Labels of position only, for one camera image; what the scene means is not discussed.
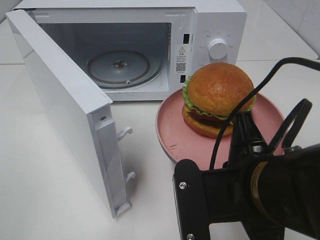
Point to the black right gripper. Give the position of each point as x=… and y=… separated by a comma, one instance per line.
x=269, y=194

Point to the burger with lettuce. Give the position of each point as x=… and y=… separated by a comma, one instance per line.
x=211, y=94

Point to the pink round plate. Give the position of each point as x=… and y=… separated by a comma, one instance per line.
x=180, y=142

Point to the white microwave door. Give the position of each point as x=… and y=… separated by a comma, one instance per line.
x=77, y=108

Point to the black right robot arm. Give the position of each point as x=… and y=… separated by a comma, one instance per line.
x=266, y=186

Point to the upper white microwave knob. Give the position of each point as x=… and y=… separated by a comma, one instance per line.
x=217, y=48

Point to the white microwave oven body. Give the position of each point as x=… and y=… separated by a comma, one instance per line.
x=175, y=31

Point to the glass microwave turntable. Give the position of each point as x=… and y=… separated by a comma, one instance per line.
x=120, y=69

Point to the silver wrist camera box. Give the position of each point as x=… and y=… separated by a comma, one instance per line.
x=190, y=201

